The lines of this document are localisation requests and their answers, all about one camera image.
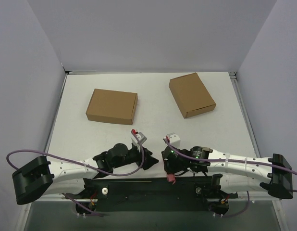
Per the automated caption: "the pink paper box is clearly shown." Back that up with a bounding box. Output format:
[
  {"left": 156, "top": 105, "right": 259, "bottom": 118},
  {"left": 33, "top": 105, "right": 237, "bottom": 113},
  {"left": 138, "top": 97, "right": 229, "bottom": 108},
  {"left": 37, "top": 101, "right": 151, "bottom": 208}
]
[{"left": 166, "top": 174, "right": 176, "bottom": 184}]

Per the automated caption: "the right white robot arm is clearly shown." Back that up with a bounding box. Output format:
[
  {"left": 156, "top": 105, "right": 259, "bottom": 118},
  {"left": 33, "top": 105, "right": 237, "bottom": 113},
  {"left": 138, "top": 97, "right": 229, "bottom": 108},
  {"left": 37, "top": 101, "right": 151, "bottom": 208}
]
[{"left": 161, "top": 146, "right": 293, "bottom": 199}]

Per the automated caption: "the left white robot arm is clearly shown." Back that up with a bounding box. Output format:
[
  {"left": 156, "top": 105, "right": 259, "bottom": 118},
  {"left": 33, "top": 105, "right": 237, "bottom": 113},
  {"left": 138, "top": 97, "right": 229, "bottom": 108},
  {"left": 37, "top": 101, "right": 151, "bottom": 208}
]
[{"left": 12, "top": 143, "right": 159, "bottom": 205}]

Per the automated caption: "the left brown cardboard box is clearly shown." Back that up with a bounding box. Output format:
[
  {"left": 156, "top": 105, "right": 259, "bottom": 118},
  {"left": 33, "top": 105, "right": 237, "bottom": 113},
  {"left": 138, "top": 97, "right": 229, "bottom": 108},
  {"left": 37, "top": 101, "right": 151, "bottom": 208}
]
[{"left": 86, "top": 89, "right": 138, "bottom": 125}]

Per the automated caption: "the brown cardboard box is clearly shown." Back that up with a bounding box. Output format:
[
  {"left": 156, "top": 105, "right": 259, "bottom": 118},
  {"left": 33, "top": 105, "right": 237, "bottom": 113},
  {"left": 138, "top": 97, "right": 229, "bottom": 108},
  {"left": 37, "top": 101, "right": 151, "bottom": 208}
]
[
  {"left": 169, "top": 73, "right": 216, "bottom": 118},
  {"left": 86, "top": 89, "right": 138, "bottom": 125}
]

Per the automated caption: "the right brown cardboard box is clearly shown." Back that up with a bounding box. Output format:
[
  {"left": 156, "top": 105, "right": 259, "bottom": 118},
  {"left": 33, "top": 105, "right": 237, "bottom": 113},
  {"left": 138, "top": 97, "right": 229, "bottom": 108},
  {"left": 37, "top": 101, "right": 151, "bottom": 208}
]
[{"left": 169, "top": 73, "right": 216, "bottom": 118}]

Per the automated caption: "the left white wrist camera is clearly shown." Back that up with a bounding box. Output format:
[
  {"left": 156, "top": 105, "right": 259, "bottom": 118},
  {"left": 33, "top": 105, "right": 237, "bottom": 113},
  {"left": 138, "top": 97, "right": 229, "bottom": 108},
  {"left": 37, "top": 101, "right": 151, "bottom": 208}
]
[{"left": 131, "top": 129, "right": 147, "bottom": 152}]

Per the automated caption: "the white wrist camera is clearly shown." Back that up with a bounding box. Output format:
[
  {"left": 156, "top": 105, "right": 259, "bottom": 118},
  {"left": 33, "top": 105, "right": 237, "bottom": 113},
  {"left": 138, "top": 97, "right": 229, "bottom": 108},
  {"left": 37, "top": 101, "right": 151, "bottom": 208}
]
[
  {"left": 164, "top": 132, "right": 181, "bottom": 148},
  {"left": 131, "top": 129, "right": 147, "bottom": 152}
]

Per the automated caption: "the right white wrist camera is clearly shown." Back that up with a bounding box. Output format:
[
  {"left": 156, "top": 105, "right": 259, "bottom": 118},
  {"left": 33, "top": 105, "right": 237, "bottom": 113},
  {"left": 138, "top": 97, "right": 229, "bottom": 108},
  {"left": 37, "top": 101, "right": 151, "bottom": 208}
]
[{"left": 164, "top": 132, "right": 181, "bottom": 148}]

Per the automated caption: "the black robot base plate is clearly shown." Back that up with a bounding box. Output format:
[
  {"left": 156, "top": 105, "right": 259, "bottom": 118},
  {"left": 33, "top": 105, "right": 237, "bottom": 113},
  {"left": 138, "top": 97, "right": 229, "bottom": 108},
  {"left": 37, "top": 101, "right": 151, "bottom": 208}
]
[{"left": 66, "top": 174, "right": 238, "bottom": 213}]

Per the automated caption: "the aluminium table frame rail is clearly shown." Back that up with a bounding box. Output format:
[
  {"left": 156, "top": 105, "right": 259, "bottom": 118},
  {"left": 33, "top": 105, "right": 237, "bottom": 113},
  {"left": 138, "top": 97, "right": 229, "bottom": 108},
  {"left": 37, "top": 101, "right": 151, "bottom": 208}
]
[{"left": 228, "top": 72, "right": 261, "bottom": 157}]

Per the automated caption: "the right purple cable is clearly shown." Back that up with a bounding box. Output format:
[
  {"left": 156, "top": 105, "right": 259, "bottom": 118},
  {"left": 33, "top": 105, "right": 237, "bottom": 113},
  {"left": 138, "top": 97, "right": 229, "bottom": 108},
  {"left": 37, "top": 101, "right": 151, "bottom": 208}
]
[{"left": 164, "top": 138, "right": 297, "bottom": 193}]

